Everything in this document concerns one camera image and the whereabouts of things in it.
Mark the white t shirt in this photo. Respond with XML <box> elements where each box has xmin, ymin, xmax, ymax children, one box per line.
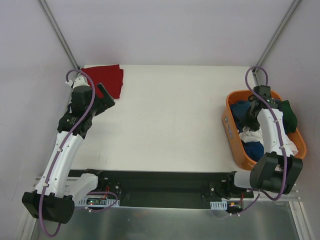
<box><xmin>239</xmin><ymin>126</ymin><xmax>299</xmax><ymax>156</ymax></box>

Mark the teal blue t shirt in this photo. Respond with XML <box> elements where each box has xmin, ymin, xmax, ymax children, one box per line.
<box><xmin>229</xmin><ymin>100</ymin><xmax>250</xmax><ymax>133</ymax></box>

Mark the dark green t shirt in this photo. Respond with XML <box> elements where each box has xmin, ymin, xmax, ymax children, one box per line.
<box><xmin>279</xmin><ymin>100</ymin><xmax>298</xmax><ymax>134</ymax></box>

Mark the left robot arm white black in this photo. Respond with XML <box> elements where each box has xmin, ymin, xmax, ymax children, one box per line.
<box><xmin>22</xmin><ymin>75</ymin><xmax>115</xmax><ymax>224</ymax></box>

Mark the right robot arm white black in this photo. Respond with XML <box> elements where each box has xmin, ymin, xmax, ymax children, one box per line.
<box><xmin>225</xmin><ymin>85</ymin><xmax>303</xmax><ymax>199</ymax></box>

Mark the folded red t shirt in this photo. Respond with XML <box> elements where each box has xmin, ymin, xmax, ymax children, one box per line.
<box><xmin>81</xmin><ymin>64</ymin><xmax>124</xmax><ymax>99</ymax></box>

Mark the orange plastic basket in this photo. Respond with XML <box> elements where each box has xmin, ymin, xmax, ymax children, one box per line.
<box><xmin>221</xmin><ymin>90</ymin><xmax>307</xmax><ymax>170</ymax></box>

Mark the royal blue t shirt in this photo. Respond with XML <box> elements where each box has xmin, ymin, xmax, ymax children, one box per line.
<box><xmin>242</xmin><ymin>141</ymin><xmax>264</xmax><ymax>162</ymax></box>

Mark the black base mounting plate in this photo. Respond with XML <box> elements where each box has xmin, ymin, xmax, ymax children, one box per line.
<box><xmin>96</xmin><ymin>170</ymin><xmax>254</xmax><ymax>209</ymax></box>

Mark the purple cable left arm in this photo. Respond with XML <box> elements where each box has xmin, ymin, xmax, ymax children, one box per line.
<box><xmin>38</xmin><ymin>68</ymin><xmax>97</xmax><ymax>237</ymax></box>

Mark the aluminium front rail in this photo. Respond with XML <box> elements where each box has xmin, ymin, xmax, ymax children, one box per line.
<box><xmin>259</xmin><ymin>183</ymin><xmax>302</xmax><ymax>202</ymax></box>

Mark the left aluminium frame post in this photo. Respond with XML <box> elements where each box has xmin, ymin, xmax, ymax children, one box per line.
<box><xmin>37</xmin><ymin>0</ymin><xmax>80</xmax><ymax>69</ymax></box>

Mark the aluminium frame post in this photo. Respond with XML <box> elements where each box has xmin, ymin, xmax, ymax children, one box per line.
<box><xmin>254</xmin><ymin>0</ymin><xmax>303</xmax><ymax>68</ymax></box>
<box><xmin>37</xmin><ymin>0</ymin><xmax>80</xmax><ymax>69</ymax></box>

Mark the right white cable duct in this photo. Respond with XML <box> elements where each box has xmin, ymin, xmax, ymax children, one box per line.
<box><xmin>210</xmin><ymin>200</ymin><xmax>228</xmax><ymax>211</ymax></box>

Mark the white cable duct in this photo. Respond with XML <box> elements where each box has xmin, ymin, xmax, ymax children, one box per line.
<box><xmin>75</xmin><ymin>197</ymin><xmax>120</xmax><ymax>208</ymax></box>
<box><xmin>210</xmin><ymin>200</ymin><xmax>228</xmax><ymax>211</ymax></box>

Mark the left white cable duct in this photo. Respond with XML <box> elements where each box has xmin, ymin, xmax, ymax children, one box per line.
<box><xmin>75</xmin><ymin>197</ymin><xmax>120</xmax><ymax>208</ymax></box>

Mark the right aluminium frame post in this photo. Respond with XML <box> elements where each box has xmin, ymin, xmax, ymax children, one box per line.
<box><xmin>254</xmin><ymin>0</ymin><xmax>303</xmax><ymax>68</ymax></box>

